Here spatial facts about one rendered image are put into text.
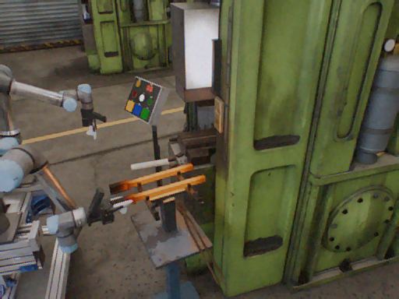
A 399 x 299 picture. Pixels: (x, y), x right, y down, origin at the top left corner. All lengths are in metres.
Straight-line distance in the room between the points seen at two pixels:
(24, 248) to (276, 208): 1.41
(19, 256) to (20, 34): 8.20
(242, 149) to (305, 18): 0.67
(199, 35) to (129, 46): 5.11
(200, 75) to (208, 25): 0.26
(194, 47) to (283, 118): 0.58
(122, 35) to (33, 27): 3.54
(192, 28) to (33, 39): 8.27
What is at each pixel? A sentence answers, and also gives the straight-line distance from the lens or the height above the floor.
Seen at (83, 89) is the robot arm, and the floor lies 1.28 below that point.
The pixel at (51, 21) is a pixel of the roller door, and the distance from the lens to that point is 9.78.
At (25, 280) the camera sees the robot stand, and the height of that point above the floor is 0.21.
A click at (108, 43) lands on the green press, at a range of 6.88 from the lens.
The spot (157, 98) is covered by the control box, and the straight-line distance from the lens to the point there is 2.37.
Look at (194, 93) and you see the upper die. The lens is 1.89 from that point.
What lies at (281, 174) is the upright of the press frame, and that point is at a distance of 1.94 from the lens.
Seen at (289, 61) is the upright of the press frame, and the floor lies 1.55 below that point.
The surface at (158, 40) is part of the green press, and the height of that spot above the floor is 0.58.
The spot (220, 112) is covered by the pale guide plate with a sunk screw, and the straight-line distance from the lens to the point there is 1.69.
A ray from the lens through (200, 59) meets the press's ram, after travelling 1.79.
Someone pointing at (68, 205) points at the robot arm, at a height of 1.02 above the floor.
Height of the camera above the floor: 1.97
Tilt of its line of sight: 31 degrees down
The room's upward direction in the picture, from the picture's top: straight up
